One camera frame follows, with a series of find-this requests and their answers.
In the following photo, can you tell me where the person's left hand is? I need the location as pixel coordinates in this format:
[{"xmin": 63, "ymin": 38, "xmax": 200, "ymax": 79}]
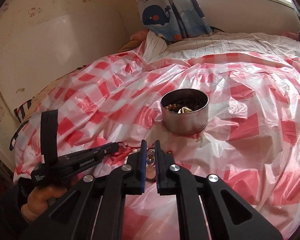
[{"xmin": 21, "ymin": 185, "xmax": 74, "ymax": 222}]

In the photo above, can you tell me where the person's left forearm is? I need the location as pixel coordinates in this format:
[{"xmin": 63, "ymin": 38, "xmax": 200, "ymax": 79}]
[{"xmin": 0, "ymin": 184, "xmax": 33, "ymax": 240}]

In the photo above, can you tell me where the clear bead bracelet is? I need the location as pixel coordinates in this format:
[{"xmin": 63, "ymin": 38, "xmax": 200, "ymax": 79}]
[{"xmin": 146, "ymin": 149, "xmax": 157, "ymax": 180}]

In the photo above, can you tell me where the round metal tin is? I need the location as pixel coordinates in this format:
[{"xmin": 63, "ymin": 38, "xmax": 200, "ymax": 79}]
[{"xmin": 160, "ymin": 88, "xmax": 210, "ymax": 135}]

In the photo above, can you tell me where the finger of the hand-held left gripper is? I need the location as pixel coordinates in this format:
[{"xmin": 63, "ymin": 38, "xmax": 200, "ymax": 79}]
[{"xmin": 72, "ymin": 142, "xmax": 121, "ymax": 159}]

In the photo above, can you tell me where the orange blanket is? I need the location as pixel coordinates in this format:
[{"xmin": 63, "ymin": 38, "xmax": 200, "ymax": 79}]
[{"xmin": 120, "ymin": 30, "xmax": 149, "ymax": 53}]

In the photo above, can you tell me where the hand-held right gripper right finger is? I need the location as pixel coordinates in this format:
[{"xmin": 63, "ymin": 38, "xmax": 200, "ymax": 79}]
[{"xmin": 154, "ymin": 140, "xmax": 283, "ymax": 240}]

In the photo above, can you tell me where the black white striped cloth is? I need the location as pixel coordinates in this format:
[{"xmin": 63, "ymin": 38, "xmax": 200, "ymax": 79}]
[{"xmin": 9, "ymin": 97, "xmax": 40, "ymax": 153}]

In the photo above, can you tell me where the white striped bed sheet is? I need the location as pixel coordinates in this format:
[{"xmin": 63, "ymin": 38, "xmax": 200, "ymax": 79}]
[{"xmin": 142, "ymin": 31, "xmax": 300, "ymax": 63}]

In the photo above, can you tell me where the white board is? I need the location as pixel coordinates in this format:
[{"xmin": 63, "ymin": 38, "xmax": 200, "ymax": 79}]
[{"xmin": 0, "ymin": 14, "xmax": 130, "ymax": 130}]

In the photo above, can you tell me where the pearl red cord bracelet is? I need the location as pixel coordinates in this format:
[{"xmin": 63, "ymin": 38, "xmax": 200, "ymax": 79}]
[{"xmin": 116, "ymin": 142, "xmax": 143, "ymax": 170}]

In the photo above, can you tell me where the whale print curtain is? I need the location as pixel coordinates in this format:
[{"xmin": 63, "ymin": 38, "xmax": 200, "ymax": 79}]
[{"xmin": 136, "ymin": 0, "xmax": 213, "ymax": 42}]

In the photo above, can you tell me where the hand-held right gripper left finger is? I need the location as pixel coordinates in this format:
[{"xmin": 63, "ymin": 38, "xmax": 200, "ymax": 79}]
[{"xmin": 20, "ymin": 140, "xmax": 148, "ymax": 240}]

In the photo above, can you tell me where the red white checked plastic sheet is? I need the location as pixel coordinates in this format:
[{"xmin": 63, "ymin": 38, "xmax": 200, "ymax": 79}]
[{"xmin": 14, "ymin": 51, "xmax": 300, "ymax": 240}]

